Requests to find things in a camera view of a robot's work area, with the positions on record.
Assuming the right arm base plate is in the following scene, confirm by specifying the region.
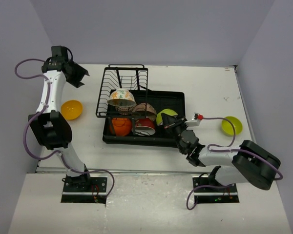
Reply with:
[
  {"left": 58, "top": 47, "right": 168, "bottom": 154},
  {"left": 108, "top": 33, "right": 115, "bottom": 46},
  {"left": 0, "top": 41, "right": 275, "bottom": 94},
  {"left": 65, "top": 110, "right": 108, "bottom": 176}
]
[{"left": 192, "top": 176, "right": 237, "bottom": 195}]

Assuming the black drip tray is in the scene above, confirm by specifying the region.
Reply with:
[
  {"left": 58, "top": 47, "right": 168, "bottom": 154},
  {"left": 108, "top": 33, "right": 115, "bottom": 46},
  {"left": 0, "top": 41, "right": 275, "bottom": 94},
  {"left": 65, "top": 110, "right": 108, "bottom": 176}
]
[{"left": 97, "top": 90, "right": 186, "bottom": 148}]

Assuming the red bowl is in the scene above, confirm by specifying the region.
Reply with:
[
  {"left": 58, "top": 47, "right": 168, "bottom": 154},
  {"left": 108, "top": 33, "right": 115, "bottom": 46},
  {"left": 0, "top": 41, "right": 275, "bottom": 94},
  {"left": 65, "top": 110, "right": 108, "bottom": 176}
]
[{"left": 134, "top": 118, "right": 156, "bottom": 137}]

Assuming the yellow bowl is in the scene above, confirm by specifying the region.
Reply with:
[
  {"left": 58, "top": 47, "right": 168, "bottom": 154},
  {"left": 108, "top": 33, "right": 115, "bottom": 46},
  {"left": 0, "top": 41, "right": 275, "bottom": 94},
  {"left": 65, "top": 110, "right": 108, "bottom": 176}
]
[{"left": 61, "top": 100, "right": 83, "bottom": 120}]

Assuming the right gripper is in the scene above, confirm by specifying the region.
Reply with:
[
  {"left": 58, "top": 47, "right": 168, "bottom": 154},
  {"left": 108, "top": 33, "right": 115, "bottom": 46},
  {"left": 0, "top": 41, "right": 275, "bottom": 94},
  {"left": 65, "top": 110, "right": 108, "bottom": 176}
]
[{"left": 161, "top": 113, "right": 189, "bottom": 154}]

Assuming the black wire dish rack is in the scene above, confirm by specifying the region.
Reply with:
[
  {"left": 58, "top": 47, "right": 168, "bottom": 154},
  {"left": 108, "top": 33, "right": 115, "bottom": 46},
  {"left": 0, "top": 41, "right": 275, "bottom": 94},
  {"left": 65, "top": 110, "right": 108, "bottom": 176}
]
[{"left": 96, "top": 65, "right": 157, "bottom": 137}]

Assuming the brown patterned bowl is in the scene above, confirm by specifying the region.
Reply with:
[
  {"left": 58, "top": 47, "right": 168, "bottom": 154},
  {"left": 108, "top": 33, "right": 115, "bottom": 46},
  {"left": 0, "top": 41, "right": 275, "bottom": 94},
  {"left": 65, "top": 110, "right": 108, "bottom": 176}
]
[{"left": 115, "top": 106, "right": 135, "bottom": 116}]

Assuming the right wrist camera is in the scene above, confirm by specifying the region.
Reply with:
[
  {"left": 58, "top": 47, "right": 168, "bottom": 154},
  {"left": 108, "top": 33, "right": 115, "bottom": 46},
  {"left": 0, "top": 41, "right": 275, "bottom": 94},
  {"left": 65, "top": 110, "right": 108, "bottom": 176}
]
[{"left": 185, "top": 113, "right": 204, "bottom": 127}]

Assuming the white floral bowl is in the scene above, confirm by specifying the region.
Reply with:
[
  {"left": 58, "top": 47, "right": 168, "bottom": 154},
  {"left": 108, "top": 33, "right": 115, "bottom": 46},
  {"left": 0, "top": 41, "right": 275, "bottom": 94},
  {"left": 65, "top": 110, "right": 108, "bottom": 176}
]
[{"left": 107, "top": 88, "right": 136, "bottom": 107}]

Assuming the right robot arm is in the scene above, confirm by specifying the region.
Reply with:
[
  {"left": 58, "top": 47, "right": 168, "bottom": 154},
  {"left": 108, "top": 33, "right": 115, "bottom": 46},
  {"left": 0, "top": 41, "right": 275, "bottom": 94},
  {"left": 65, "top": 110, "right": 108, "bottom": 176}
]
[{"left": 161, "top": 113, "right": 283, "bottom": 192}]

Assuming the pink flower bowl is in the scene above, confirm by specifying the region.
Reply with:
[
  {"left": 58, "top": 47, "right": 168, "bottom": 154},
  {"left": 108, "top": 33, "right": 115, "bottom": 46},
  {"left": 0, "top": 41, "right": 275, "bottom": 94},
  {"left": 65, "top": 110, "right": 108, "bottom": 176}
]
[{"left": 132, "top": 102, "right": 157, "bottom": 121}]

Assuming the lime green bowl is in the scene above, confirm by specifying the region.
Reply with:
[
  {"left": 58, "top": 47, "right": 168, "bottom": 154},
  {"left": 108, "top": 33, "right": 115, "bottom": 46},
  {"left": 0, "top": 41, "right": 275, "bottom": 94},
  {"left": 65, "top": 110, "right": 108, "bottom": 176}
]
[
  {"left": 156, "top": 108, "right": 179, "bottom": 125},
  {"left": 221, "top": 116, "right": 243, "bottom": 136}
]

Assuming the orange bowl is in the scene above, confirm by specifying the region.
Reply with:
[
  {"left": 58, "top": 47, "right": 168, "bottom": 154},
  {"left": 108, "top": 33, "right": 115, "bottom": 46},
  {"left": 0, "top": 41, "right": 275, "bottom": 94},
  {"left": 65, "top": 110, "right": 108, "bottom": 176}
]
[{"left": 109, "top": 118, "right": 132, "bottom": 137}]

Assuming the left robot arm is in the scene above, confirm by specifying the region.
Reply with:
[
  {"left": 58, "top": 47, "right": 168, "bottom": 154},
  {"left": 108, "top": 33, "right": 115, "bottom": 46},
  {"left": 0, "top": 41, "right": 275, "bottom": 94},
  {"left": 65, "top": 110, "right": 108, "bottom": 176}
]
[{"left": 28, "top": 46, "right": 92, "bottom": 192}]

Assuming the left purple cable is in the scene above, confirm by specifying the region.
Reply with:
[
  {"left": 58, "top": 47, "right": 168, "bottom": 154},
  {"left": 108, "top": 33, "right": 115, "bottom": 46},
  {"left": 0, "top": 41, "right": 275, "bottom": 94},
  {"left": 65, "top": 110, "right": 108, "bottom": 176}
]
[{"left": 14, "top": 58, "right": 116, "bottom": 198}]

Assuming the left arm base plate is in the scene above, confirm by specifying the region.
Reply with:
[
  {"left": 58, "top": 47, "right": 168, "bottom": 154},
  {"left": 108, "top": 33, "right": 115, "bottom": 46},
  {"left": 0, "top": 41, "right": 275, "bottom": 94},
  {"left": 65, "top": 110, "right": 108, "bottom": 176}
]
[{"left": 62, "top": 176, "right": 107, "bottom": 195}]

